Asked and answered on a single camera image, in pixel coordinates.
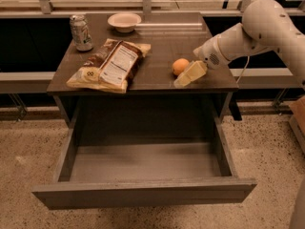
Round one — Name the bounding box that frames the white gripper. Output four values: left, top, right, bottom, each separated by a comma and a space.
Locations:
173, 35, 230, 88

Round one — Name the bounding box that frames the orange fruit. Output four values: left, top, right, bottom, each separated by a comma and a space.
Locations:
172, 58, 190, 76

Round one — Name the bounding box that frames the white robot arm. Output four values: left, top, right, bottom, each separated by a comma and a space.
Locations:
184, 0, 305, 229

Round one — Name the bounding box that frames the open grey drawer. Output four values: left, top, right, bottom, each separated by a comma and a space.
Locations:
32, 126, 256, 209

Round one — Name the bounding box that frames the white bowl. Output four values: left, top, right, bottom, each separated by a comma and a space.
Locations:
108, 12, 142, 33

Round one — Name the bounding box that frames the yellow brown chip bag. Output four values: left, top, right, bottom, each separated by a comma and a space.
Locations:
67, 39, 151, 94

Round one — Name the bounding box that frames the green white soda can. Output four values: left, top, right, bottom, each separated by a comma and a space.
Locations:
70, 14, 93, 52

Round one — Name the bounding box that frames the white cable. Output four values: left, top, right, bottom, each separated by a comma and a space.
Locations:
235, 54, 251, 84

